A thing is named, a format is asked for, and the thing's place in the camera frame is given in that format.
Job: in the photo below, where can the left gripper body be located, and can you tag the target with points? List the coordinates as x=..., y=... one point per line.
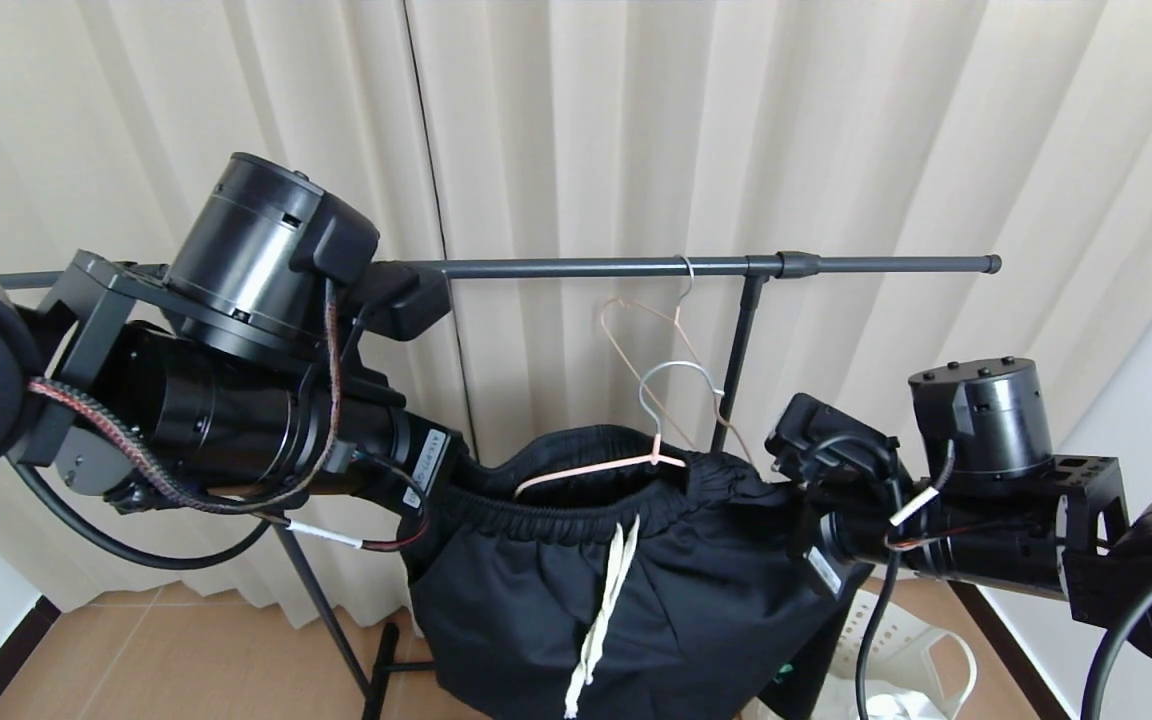
x=426, y=455

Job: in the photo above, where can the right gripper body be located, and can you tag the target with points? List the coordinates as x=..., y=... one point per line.
x=856, y=550

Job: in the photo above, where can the pink clothes hanger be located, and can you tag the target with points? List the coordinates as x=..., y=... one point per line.
x=678, y=318
x=655, y=452

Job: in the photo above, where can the black shorts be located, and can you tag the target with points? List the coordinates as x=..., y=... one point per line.
x=636, y=620

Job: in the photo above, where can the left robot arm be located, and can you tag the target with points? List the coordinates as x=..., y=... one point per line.
x=236, y=410

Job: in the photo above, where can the white laundry basket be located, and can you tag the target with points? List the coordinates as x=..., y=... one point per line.
x=921, y=640

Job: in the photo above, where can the black clothes rack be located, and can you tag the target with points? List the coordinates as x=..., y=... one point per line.
x=586, y=267

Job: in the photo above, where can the beige curtain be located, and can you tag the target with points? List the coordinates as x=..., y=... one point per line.
x=636, y=120

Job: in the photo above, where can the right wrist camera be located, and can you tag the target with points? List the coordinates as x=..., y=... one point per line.
x=826, y=440

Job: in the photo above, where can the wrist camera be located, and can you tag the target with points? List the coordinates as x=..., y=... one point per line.
x=826, y=440
x=406, y=300

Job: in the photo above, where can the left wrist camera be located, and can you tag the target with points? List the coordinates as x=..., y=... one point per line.
x=406, y=300

